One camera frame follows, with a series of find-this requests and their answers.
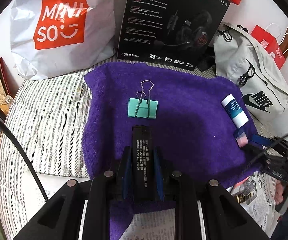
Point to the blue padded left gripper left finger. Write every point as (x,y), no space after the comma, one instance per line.
(104,188)

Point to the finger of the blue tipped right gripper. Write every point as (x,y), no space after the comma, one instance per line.
(261,140)

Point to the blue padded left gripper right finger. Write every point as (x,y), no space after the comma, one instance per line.
(175,186)

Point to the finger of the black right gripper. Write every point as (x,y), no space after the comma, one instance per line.
(254,151)

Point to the pink blue small cap bottle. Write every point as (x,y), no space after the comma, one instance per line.
(240,137)

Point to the black rectangular lighter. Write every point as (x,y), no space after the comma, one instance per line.
(143,171)

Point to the white blue bottle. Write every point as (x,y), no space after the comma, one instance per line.
(235,111)

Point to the green binder clip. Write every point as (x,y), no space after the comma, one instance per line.
(143,106)

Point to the clear plastic cap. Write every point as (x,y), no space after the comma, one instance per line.
(248,187)

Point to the pink white tube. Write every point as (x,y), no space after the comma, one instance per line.
(241,182)

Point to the dark brown gold stick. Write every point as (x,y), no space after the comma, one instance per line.
(241,198)

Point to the newspaper sheet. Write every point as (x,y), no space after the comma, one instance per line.
(221,216)

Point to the purple towel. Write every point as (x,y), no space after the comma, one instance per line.
(191,128)

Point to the grey Nike waist bag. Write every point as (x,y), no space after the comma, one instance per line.
(240,58)

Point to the small red paper bag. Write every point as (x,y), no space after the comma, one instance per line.
(269,42)

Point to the black headset box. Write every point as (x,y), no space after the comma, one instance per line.
(169,32)

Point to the white Miniso plastic bag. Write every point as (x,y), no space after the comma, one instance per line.
(54,37)

